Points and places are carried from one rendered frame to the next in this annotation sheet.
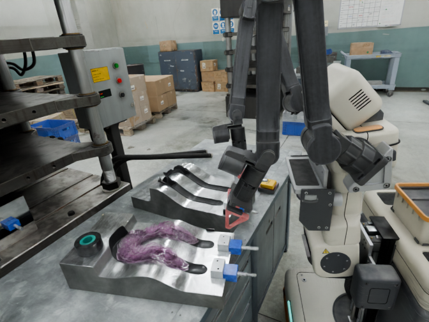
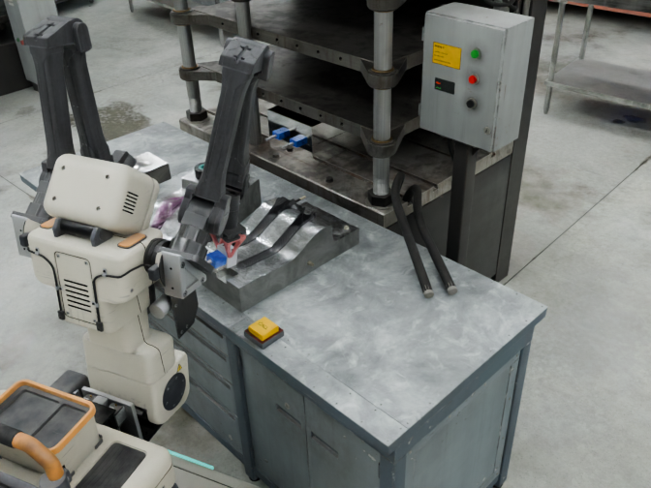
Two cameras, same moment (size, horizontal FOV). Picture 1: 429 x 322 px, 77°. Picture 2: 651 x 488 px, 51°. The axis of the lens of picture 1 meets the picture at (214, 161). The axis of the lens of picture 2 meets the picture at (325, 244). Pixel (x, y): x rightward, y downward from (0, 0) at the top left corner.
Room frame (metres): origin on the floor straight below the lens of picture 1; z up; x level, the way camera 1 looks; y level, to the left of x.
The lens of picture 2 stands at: (1.70, -1.58, 2.06)
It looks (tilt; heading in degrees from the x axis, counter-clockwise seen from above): 34 degrees down; 106
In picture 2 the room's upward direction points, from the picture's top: 2 degrees counter-clockwise
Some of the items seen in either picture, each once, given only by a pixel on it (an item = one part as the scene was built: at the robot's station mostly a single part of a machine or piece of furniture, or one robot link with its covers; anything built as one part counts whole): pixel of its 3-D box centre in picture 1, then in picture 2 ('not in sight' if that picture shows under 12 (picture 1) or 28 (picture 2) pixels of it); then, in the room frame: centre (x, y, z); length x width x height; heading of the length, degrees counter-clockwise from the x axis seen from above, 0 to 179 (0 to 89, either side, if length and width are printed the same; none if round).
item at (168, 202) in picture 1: (191, 191); (275, 242); (1.05, 0.11, 0.87); 0.50 x 0.26 x 0.14; 59
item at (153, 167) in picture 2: not in sight; (138, 173); (0.35, 0.51, 0.84); 0.20 x 0.15 x 0.07; 59
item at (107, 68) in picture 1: (122, 171); (458, 216); (1.59, 0.60, 0.74); 0.31 x 0.22 x 1.47; 149
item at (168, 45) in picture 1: (168, 45); not in sight; (8.46, 1.04, 1.26); 0.42 x 0.33 x 0.29; 62
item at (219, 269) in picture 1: (233, 273); not in sight; (0.59, -0.03, 0.86); 0.13 x 0.05 x 0.05; 76
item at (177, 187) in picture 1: (192, 183); (268, 229); (1.03, 0.10, 0.92); 0.35 x 0.16 x 0.09; 59
